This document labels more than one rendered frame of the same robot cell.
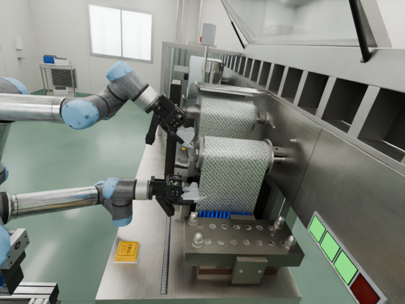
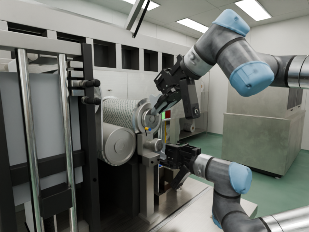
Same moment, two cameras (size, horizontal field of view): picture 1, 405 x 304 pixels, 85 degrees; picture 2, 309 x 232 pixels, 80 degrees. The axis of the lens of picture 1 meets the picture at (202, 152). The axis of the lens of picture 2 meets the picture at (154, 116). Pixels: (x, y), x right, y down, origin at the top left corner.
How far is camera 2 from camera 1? 1.26 m
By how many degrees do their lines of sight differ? 118
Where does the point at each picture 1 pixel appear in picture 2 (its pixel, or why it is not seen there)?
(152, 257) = (204, 204)
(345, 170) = (146, 84)
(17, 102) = not seen: outside the picture
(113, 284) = (243, 205)
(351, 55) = (125, 33)
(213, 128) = not seen: hidden behind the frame
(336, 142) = (138, 75)
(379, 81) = (143, 46)
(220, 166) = not seen: hidden behind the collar
